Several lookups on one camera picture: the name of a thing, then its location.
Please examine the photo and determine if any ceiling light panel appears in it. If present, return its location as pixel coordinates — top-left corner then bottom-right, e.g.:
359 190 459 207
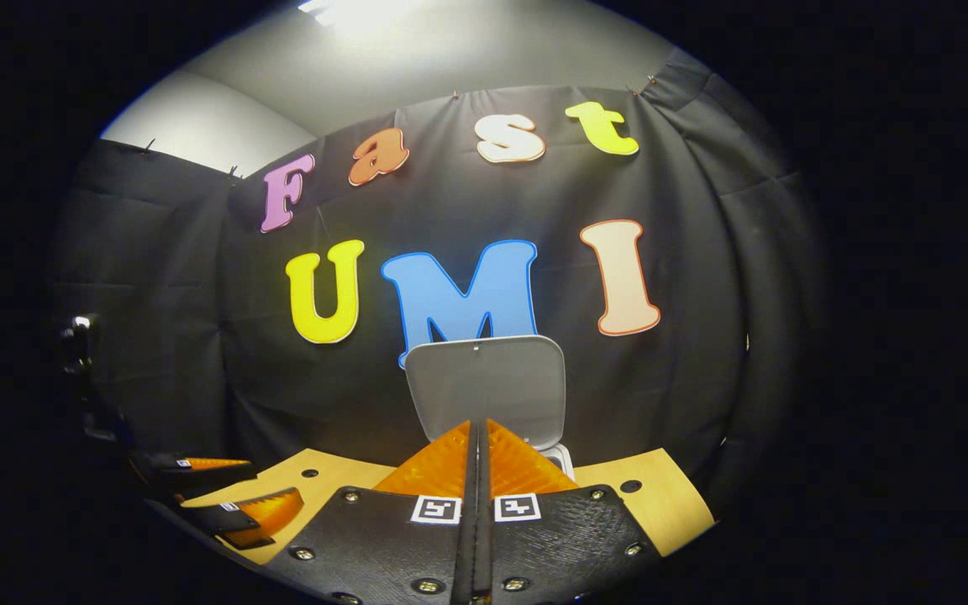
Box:
299 0 384 26

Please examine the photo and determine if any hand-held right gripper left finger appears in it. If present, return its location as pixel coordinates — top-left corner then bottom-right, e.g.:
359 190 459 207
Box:
270 420 478 605

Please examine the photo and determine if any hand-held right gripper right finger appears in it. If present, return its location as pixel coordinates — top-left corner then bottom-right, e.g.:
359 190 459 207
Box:
477 418 661 605

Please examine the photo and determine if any black backdrop cloth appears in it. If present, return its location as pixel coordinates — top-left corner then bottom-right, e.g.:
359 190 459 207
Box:
47 46 829 522

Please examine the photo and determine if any white desktop garbage bin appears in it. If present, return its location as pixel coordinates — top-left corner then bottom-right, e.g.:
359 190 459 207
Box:
402 334 576 484

